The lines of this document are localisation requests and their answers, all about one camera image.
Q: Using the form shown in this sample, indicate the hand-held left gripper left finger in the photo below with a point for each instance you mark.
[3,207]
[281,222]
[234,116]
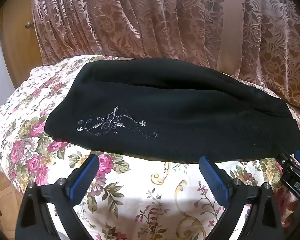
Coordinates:
[83,176]

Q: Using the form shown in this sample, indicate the floral bedspread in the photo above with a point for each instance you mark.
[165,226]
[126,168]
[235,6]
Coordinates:
[145,195]

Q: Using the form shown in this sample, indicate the wooden cabinet door with knob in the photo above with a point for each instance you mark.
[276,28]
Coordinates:
[17,55]

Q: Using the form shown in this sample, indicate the round cabinet knob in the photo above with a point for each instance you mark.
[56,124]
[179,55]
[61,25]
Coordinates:
[28,26]

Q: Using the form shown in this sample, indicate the black embroidered pants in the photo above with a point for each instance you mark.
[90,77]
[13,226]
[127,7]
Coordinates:
[165,110]

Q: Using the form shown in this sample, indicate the brown floral curtain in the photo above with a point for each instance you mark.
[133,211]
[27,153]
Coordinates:
[165,20]

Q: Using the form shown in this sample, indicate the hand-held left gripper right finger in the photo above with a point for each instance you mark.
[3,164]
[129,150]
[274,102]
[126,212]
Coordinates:
[215,178]

